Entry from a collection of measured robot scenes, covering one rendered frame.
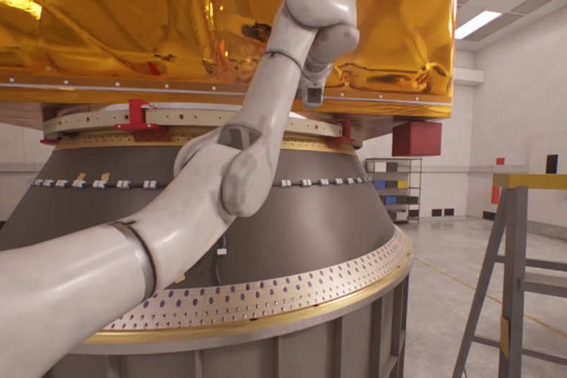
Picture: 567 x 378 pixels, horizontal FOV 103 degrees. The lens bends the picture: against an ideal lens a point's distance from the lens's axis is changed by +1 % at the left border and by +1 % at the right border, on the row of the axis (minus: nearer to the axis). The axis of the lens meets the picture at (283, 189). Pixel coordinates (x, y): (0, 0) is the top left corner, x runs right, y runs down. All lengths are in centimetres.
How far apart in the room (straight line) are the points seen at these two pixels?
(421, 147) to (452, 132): 794
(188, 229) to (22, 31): 95
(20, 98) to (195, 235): 96
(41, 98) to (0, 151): 737
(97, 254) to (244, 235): 50
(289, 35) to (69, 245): 33
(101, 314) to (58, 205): 78
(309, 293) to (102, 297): 55
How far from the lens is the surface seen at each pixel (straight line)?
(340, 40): 43
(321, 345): 80
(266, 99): 33
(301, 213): 75
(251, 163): 26
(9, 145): 833
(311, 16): 39
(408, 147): 111
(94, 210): 85
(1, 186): 848
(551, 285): 99
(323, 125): 93
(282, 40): 37
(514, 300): 98
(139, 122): 83
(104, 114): 94
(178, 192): 26
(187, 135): 83
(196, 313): 64
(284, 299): 66
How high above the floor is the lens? 153
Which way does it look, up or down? 4 degrees down
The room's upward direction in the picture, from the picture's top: straight up
